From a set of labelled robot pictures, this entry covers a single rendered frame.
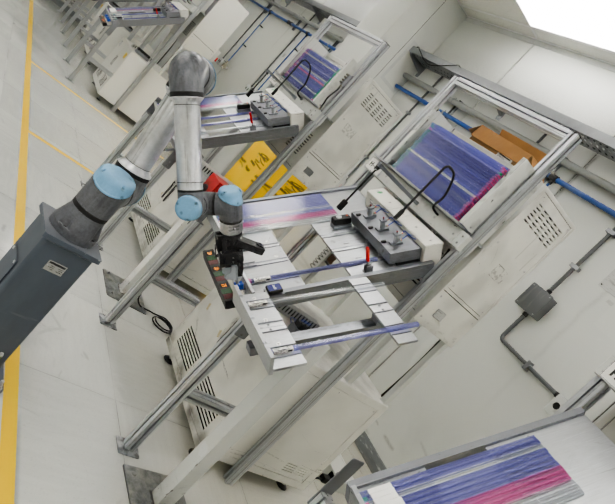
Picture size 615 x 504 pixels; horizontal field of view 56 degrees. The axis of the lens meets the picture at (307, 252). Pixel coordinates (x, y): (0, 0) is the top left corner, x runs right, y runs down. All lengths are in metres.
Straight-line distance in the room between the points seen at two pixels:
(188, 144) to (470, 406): 2.50
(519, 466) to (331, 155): 2.37
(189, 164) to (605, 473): 1.36
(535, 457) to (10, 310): 1.50
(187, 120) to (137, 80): 4.74
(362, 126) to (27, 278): 2.27
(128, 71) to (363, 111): 3.45
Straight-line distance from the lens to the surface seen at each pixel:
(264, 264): 2.13
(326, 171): 3.55
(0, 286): 1.87
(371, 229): 2.28
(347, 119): 3.48
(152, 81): 6.49
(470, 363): 3.72
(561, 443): 1.70
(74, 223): 1.78
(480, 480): 1.53
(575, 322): 3.58
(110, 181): 1.74
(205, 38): 6.48
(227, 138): 3.25
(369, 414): 2.62
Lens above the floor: 1.24
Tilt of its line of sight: 9 degrees down
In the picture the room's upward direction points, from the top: 44 degrees clockwise
